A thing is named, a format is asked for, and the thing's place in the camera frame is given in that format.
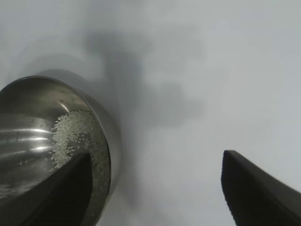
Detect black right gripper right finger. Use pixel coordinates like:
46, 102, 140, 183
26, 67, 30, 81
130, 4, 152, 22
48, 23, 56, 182
221, 150, 301, 226

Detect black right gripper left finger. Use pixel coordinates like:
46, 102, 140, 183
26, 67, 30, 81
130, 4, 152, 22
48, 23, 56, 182
0, 152, 93, 226

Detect white rice grains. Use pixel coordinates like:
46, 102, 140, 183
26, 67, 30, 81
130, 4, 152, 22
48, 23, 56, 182
50, 109, 111, 197

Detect stainless steel mixing bowl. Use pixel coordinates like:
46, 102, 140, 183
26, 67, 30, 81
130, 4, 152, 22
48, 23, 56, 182
0, 75, 122, 226

